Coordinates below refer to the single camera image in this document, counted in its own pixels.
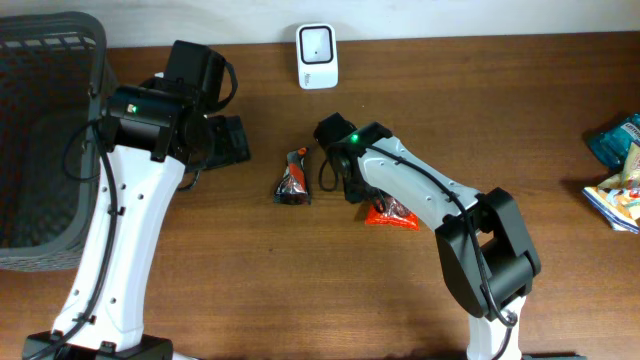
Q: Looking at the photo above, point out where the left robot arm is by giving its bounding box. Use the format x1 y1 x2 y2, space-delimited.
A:
23 41 250 359

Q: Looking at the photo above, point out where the grey plastic mesh basket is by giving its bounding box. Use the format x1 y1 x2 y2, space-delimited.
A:
1 12 117 272

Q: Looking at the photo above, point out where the blue Listerine mouthwash bottle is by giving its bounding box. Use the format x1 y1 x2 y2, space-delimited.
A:
587 113 639 169

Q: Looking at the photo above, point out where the black snack bag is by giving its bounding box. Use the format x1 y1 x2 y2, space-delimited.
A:
273 147 312 205

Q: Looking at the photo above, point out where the white barcode scanner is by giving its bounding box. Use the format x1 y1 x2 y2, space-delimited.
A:
295 23 339 90

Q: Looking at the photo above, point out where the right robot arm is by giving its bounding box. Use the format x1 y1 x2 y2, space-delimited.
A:
313 113 541 359

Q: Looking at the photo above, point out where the red Hacks candy bag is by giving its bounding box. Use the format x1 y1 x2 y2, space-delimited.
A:
365 195 420 231

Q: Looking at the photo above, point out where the yellow wet wipes pack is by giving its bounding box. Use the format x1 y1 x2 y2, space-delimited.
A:
582 142 639 234

